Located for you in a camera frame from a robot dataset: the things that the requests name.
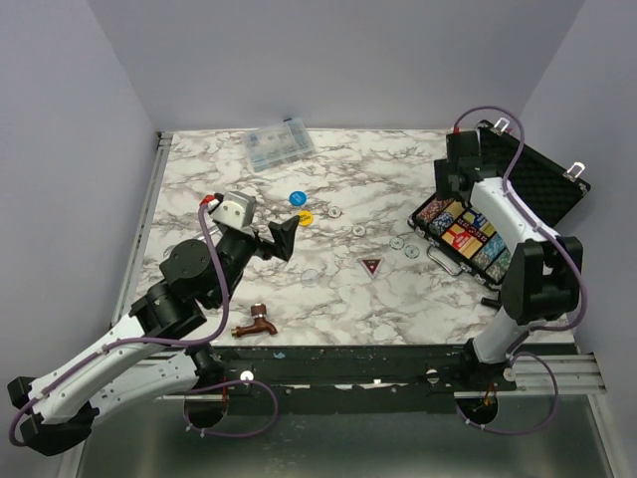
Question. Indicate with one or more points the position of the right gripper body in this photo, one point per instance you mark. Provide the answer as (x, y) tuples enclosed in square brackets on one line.
[(443, 177)]

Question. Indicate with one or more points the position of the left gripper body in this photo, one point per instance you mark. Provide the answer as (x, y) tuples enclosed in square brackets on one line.
[(235, 254)]

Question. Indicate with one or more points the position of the yellow big blind button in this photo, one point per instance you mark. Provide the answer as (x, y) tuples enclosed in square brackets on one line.
[(305, 218)]

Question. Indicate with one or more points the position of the blue small blind button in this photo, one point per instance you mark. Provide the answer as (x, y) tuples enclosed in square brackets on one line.
[(298, 198)]

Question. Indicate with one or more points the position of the blue playing card deck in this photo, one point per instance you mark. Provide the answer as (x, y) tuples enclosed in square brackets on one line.
[(477, 224)]

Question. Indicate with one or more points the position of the red triangular dealer button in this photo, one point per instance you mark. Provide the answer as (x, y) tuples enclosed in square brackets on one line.
[(371, 266)]

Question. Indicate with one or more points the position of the red playing card deck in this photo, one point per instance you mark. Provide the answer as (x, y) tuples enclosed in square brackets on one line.
[(465, 241)]

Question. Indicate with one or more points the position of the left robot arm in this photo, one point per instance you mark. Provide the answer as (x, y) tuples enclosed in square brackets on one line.
[(161, 346)]

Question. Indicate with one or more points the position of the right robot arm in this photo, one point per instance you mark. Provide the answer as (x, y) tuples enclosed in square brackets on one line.
[(543, 282)]

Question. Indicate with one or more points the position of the clear plastic disc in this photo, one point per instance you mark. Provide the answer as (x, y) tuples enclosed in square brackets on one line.
[(310, 278)]

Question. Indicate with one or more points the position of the black poker chip case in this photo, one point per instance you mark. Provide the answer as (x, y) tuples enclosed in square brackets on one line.
[(539, 191)]

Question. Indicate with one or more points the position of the brown faucet tap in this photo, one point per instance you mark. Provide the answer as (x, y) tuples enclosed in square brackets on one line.
[(260, 325)]

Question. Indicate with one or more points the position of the clear plastic organizer box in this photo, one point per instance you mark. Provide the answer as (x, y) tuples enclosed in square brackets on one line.
[(271, 146)]

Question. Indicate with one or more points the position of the black pipe fitting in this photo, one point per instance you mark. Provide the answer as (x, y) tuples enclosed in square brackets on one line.
[(493, 303)]

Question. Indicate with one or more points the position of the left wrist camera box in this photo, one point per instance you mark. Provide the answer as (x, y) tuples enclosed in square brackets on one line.
[(233, 210)]

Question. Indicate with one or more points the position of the aluminium frame rail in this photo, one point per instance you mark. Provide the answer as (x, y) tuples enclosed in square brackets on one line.
[(142, 230)]

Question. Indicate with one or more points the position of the black mounting rail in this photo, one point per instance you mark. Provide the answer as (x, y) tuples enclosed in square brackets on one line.
[(345, 380)]

